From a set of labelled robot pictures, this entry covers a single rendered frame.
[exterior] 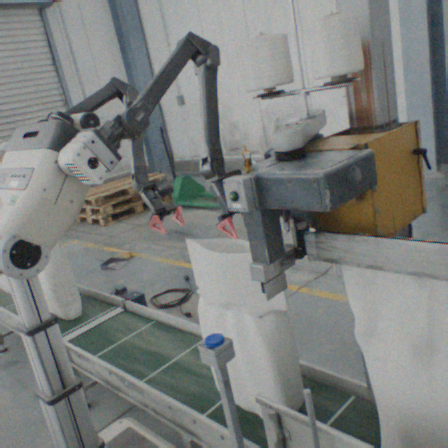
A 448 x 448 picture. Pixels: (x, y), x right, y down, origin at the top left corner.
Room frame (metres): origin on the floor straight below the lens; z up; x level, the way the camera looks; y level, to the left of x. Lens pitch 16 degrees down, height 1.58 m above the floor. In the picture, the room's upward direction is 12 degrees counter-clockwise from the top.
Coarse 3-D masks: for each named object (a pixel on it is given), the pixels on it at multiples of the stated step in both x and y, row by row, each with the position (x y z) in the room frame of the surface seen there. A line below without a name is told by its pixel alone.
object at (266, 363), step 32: (192, 256) 1.79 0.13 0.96; (224, 256) 1.56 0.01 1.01; (224, 288) 1.58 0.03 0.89; (256, 288) 1.51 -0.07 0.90; (224, 320) 1.58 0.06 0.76; (256, 320) 1.47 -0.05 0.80; (256, 352) 1.48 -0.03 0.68; (288, 352) 1.48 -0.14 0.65; (256, 384) 1.49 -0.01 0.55; (288, 384) 1.46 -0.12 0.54
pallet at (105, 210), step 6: (108, 198) 6.98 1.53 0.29; (114, 198) 6.91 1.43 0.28; (126, 198) 6.77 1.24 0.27; (132, 198) 6.90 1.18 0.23; (138, 198) 6.90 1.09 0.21; (108, 204) 6.57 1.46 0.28; (114, 204) 7.06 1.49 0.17; (132, 204) 6.82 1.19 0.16; (84, 210) 7.10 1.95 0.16; (90, 210) 6.77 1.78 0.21; (96, 210) 6.80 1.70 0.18; (102, 210) 6.53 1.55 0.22; (108, 210) 6.55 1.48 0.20; (114, 210) 6.65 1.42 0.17
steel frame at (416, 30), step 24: (120, 0) 10.02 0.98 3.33; (408, 0) 5.71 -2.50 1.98; (432, 0) 5.91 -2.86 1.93; (120, 24) 10.15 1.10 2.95; (408, 24) 5.72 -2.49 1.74; (432, 24) 5.92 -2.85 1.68; (120, 48) 10.07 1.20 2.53; (144, 48) 9.94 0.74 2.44; (408, 48) 5.74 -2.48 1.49; (432, 48) 5.93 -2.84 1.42; (144, 72) 9.85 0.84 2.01; (408, 72) 5.75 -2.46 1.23; (432, 72) 5.93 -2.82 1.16; (408, 96) 5.77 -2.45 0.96; (432, 96) 5.92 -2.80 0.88; (408, 120) 5.78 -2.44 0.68; (432, 120) 5.58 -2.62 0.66; (144, 144) 10.07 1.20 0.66; (432, 144) 5.59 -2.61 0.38; (168, 168) 9.87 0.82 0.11; (432, 168) 5.60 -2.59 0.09
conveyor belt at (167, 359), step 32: (128, 320) 2.57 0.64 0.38; (96, 352) 2.28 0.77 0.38; (128, 352) 2.21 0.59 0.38; (160, 352) 2.14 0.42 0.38; (192, 352) 2.08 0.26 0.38; (160, 384) 1.87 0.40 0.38; (192, 384) 1.82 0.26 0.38; (320, 384) 1.65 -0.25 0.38; (224, 416) 1.58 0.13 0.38; (256, 416) 1.54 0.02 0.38; (320, 416) 1.47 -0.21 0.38; (352, 416) 1.44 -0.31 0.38
